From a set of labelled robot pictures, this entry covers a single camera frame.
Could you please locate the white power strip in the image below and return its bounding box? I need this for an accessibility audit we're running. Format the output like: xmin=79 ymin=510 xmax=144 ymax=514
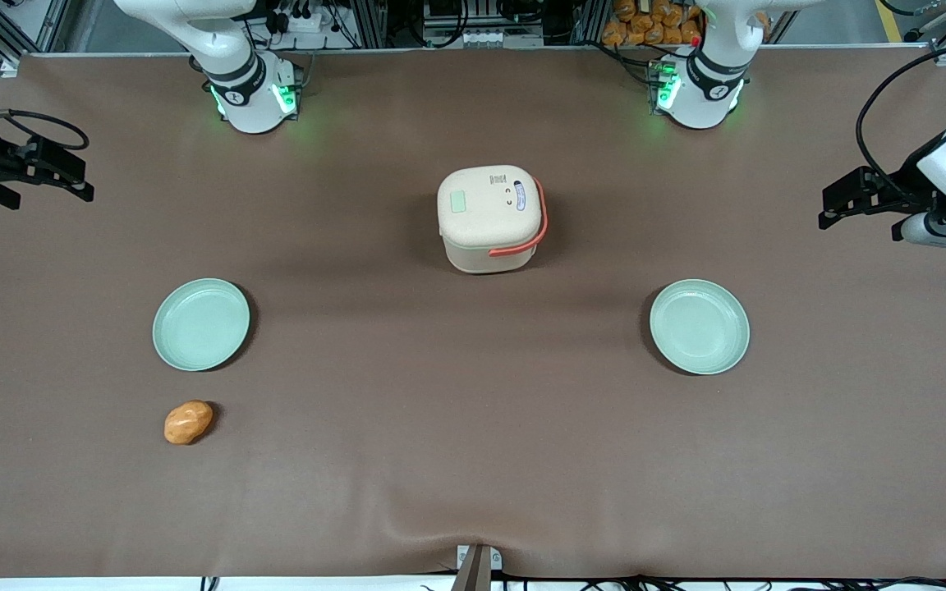
xmin=270 ymin=4 xmax=339 ymax=38

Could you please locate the brown table mat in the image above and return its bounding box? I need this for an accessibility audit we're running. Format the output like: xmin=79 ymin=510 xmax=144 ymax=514
xmin=0 ymin=45 xmax=946 ymax=580

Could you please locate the light green plate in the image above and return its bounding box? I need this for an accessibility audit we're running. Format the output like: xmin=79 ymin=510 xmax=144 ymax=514
xmin=649 ymin=279 xmax=751 ymax=376
xmin=152 ymin=278 xmax=251 ymax=373

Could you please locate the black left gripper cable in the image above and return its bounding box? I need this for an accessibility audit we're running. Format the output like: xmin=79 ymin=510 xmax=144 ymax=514
xmin=855 ymin=34 xmax=946 ymax=177

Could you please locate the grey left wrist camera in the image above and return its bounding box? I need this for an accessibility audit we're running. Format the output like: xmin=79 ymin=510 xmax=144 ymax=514
xmin=892 ymin=212 xmax=946 ymax=254

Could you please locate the orange-brown potato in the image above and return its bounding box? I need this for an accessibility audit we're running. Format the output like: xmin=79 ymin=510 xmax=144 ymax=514
xmin=163 ymin=400 xmax=214 ymax=446

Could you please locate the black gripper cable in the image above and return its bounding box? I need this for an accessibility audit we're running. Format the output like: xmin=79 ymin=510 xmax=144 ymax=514
xmin=855 ymin=34 xmax=946 ymax=177
xmin=0 ymin=107 xmax=90 ymax=153

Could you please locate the aluminium frame profile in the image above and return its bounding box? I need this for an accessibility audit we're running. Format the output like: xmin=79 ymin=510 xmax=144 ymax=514
xmin=0 ymin=0 xmax=73 ymax=65

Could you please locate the pile of orange bread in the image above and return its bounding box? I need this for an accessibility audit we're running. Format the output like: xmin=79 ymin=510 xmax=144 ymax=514
xmin=602 ymin=0 xmax=705 ymax=48

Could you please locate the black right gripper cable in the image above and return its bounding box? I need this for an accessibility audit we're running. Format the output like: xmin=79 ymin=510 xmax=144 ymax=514
xmin=0 ymin=107 xmax=90 ymax=153

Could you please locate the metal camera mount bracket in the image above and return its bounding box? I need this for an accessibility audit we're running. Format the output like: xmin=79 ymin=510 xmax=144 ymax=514
xmin=450 ymin=543 xmax=503 ymax=591

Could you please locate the beige rice cooker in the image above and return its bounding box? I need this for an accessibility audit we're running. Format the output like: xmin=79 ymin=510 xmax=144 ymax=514
xmin=437 ymin=165 xmax=549 ymax=274

